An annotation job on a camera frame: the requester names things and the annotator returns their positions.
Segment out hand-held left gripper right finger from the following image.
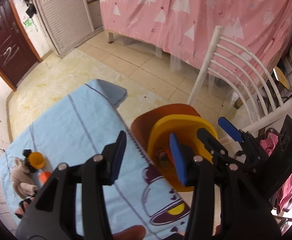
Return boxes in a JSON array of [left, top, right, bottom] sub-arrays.
[[169, 133, 282, 240]]

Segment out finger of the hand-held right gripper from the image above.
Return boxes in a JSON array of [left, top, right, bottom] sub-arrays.
[[197, 128, 237, 165], [218, 117, 269, 161]]

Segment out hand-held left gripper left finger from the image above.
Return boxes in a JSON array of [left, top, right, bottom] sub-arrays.
[[16, 130, 127, 240]]

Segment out yellow plastic bin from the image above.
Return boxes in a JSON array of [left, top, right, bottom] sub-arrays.
[[147, 114, 219, 193]]

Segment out person's left hand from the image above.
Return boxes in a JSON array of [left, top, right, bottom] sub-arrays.
[[113, 225, 146, 240]]

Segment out pink crumpled cloth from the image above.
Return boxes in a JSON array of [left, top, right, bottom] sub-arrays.
[[259, 131, 292, 215]]

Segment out brown plastic stool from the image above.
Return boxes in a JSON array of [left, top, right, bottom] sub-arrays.
[[130, 104, 202, 153]]

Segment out light blue printed tablecloth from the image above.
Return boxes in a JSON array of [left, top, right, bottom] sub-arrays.
[[0, 79, 194, 240]]

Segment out yellow wooden board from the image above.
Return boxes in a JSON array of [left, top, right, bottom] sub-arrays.
[[272, 66, 290, 91]]

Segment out orange toy piece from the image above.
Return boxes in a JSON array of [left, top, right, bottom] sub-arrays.
[[38, 171, 52, 184]]

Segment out small yellow cup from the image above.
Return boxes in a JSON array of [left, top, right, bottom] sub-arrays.
[[27, 152, 46, 170]]

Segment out white metal chair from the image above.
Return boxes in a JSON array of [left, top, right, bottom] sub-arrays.
[[187, 26, 292, 133]]

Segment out beige plush toy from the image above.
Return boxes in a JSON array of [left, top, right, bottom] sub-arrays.
[[10, 157, 40, 198]]

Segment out pink tree-print bed curtain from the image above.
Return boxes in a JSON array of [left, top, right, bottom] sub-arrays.
[[99, 0, 292, 96]]

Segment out white louvered wardrobe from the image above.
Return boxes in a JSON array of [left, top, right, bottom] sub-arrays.
[[27, 0, 104, 59]]

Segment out dark brown door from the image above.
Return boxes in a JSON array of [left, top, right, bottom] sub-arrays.
[[0, 0, 43, 92]]

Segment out black fuzzy hair tie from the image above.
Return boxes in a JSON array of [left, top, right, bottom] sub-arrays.
[[22, 149, 37, 173]]

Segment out green wall sticker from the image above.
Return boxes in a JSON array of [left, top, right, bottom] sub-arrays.
[[23, 17, 36, 29]]

